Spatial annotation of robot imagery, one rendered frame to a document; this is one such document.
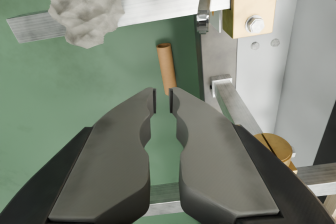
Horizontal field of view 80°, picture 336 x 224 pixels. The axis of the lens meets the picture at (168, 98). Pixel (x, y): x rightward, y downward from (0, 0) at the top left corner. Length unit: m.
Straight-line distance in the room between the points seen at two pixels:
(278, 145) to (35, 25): 0.33
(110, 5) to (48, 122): 1.43
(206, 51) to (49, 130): 1.40
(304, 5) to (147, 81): 0.92
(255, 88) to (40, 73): 1.19
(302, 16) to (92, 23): 0.46
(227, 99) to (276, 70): 0.26
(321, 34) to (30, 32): 0.51
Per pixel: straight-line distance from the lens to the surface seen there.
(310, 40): 0.55
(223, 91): 0.43
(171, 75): 1.16
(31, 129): 1.73
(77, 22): 0.27
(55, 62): 1.35
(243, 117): 0.37
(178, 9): 0.26
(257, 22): 0.27
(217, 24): 0.35
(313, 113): 0.58
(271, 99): 0.68
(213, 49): 0.46
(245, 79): 0.61
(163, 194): 0.32
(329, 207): 0.61
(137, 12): 0.26
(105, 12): 0.26
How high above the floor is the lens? 1.12
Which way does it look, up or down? 58 degrees down
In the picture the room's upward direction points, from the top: 176 degrees clockwise
